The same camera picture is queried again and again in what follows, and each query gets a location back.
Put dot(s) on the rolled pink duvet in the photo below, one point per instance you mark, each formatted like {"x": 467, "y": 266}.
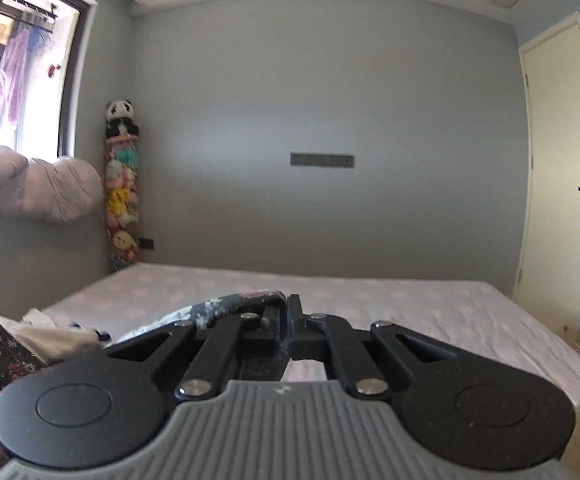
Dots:
{"x": 55, "y": 192}

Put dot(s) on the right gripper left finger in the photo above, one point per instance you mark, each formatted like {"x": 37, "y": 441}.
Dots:
{"x": 250, "y": 346}

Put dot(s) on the window with dark frame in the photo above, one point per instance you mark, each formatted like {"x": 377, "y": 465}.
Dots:
{"x": 40, "y": 51}

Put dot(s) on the dark floral trousers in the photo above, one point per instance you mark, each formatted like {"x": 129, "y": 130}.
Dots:
{"x": 201, "y": 315}

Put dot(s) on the white garment under pile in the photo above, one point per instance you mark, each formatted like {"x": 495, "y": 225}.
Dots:
{"x": 37, "y": 335}

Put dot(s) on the grey wall switch panel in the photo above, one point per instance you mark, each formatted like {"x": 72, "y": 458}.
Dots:
{"x": 322, "y": 160}

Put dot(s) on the pink polka dot bedsheet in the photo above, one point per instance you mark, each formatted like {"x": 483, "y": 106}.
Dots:
{"x": 473, "y": 316}

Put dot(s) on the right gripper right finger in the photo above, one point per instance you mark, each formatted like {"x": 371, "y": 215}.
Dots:
{"x": 332, "y": 341}

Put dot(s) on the panda plush toy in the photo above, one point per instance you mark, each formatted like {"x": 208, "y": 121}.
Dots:
{"x": 119, "y": 119}

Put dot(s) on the cream room door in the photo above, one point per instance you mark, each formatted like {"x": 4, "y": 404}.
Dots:
{"x": 548, "y": 280}

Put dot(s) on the black wall socket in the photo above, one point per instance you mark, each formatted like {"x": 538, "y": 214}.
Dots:
{"x": 147, "y": 244}

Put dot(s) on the plush toy storage tube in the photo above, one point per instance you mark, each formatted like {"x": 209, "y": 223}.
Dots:
{"x": 121, "y": 187}

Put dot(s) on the hanging purple garment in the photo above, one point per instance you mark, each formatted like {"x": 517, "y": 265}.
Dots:
{"x": 12, "y": 77}

